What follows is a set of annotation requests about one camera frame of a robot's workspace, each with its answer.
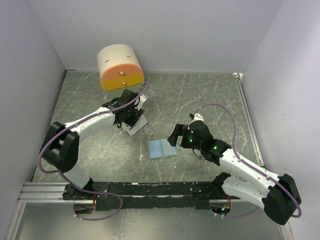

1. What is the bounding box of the white card tray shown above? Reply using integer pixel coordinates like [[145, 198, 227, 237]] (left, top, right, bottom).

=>
[[121, 109, 148, 137]]

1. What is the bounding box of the green card holder book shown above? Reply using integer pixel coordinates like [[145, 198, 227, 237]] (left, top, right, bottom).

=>
[[147, 139, 179, 160]]

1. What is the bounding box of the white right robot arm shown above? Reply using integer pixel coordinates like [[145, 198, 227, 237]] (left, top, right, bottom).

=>
[[167, 120, 302, 225]]

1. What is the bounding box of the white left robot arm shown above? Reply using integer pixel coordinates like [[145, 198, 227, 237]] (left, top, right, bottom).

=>
[[39, 89, 147, 200]]

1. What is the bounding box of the round mini drawer cabinet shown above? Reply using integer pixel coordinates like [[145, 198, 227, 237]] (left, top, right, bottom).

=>
[[97, 44, 144, 92]]

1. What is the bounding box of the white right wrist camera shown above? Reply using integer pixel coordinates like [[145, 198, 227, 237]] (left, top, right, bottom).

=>
[[189, 113, 204, 123]]

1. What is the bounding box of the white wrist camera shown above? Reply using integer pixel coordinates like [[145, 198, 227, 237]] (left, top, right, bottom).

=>
[[135, 94, 147, 109], [189, 113, 204, 123]]

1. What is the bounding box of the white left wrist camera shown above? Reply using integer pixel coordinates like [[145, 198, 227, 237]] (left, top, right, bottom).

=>
[[135, 94, 147, 109]]

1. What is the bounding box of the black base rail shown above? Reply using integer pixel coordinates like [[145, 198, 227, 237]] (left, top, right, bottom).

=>
[[62, 172, 231, 211]]

